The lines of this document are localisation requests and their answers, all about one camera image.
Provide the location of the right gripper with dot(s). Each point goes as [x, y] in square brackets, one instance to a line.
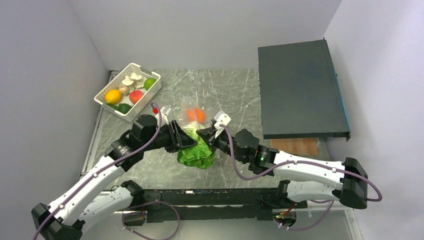
[207, 134]

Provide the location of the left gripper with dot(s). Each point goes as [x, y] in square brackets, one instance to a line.
[180, 139]

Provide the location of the green lettuce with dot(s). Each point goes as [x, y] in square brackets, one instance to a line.
[199, 156]

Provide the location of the clear zip top bag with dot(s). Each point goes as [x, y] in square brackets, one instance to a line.
[186, 104]

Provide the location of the orange carrot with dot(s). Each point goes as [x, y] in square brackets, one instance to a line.
[196, 114]

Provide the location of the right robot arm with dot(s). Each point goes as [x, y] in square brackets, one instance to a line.
[302, 178]

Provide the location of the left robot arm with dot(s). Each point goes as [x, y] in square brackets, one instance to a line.
[82, 206]

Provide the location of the white perforated plastic basket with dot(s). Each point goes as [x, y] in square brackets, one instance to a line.
[115, 83]

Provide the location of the green lime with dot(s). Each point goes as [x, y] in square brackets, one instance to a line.
[148, 83]

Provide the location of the white mushroom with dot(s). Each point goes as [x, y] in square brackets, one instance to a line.
[135, 77]
[126, 86]

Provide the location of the yellow lemon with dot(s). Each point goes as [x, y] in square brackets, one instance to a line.
[113, 97]

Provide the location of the dark green metal box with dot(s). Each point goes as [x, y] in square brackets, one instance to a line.
[300, 95]

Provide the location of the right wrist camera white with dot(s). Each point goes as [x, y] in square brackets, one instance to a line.
[221, 118]

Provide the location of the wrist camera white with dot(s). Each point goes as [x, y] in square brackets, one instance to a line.
[164, 114]
[221, 118]

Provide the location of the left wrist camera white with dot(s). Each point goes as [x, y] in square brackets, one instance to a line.
[164, 114]

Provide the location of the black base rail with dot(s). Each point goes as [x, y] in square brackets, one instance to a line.
[260, 204]

